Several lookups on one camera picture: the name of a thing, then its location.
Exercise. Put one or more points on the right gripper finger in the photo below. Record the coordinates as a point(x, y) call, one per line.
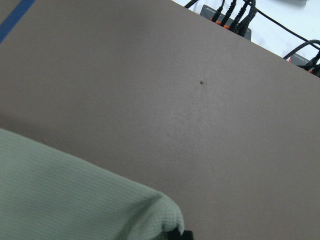
point(176, 235)

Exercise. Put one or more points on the olive green long-sleeve shirt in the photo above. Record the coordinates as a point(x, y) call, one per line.
point(46, 194)

